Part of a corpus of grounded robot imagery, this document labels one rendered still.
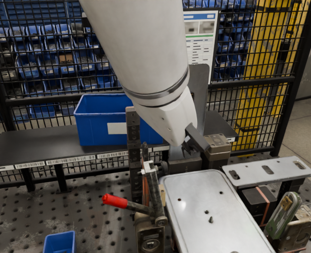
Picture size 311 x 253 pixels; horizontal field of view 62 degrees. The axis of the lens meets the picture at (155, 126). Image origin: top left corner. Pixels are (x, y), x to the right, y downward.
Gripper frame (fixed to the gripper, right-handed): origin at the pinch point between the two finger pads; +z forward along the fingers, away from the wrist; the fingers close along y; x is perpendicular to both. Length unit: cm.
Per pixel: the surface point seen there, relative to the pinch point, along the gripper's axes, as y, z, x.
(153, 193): 1.3, 14.2, -9.2
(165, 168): 0.5, 10.2, -4.1
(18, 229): -39, 55, -56
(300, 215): 26.4, 31.3, 13.6
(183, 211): 5.3, 32.7, -6.2
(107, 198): -4.6, 12.2, -17.1
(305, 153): 18, 224, 131
